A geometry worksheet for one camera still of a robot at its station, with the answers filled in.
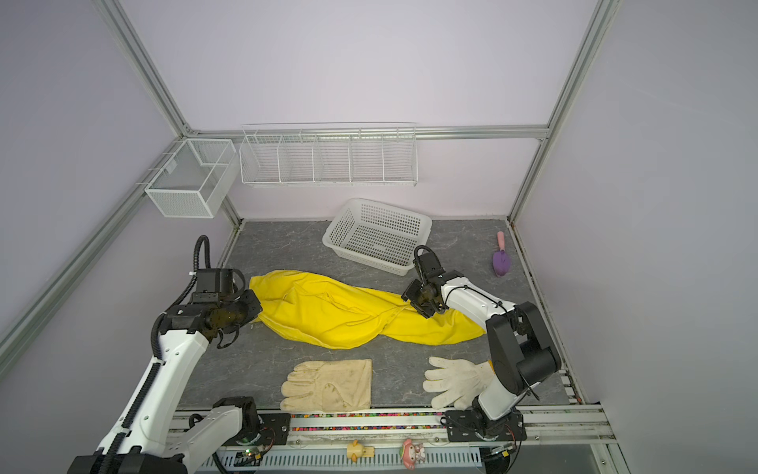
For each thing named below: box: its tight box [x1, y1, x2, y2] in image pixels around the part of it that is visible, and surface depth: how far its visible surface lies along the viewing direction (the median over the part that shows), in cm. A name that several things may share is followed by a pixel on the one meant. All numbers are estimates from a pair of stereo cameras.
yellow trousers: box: [248, 269, 487, 351], surface depth 91 cm
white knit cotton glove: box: [422, 356, 496, 410], surface depth 83 cm
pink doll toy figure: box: [398, 438, 426, 471], surface depth 69 cm
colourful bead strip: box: [290, 411, 447, 432], surface depth 77 cm
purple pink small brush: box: [492, 231, 512, 277], surface depth 107 cm
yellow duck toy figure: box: [346, 439, 376, 464], surface depth 69 cm
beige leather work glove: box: [280, 358, 373, 413], surface depth 82 cm
